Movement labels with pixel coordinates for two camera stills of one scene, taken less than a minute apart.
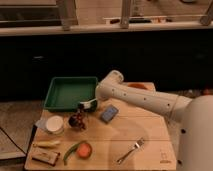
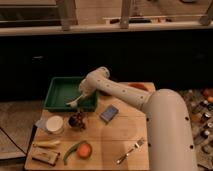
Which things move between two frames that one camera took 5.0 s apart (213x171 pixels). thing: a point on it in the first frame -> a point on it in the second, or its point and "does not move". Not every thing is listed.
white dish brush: [90, 105] -> [74, 103]
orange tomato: [84, 149] does not move
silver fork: [137, 145] does not move
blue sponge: [109, 113] does not move
